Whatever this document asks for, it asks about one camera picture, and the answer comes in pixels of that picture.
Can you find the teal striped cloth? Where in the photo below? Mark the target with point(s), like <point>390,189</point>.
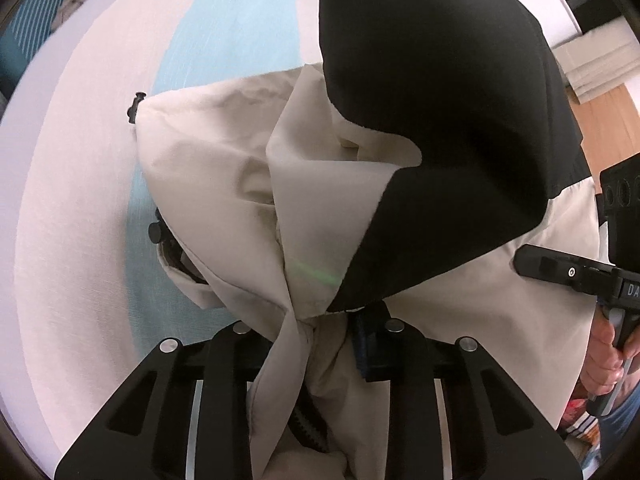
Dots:
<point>30,20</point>

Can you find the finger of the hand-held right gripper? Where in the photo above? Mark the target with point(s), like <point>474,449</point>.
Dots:
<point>550,265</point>

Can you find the striped bed sheet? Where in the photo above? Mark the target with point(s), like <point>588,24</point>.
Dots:
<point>75,185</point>

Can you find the red striped cloth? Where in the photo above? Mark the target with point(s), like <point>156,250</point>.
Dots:
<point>577,422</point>

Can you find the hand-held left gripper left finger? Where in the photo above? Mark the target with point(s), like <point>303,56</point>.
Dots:
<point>227,360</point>

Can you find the beige and black jacket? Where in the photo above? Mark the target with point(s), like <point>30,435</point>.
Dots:
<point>225,170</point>

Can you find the person's blue trousers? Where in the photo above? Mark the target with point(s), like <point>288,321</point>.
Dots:
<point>620,427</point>

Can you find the beige crumpled garment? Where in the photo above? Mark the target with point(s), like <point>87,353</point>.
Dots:
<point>70,4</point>

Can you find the stack of folded beige cloth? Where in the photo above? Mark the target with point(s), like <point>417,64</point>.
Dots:
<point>595,62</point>

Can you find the person's right hand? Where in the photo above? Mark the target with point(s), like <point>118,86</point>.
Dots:
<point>602,365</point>

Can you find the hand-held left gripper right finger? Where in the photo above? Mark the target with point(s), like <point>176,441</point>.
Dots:
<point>372,355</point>

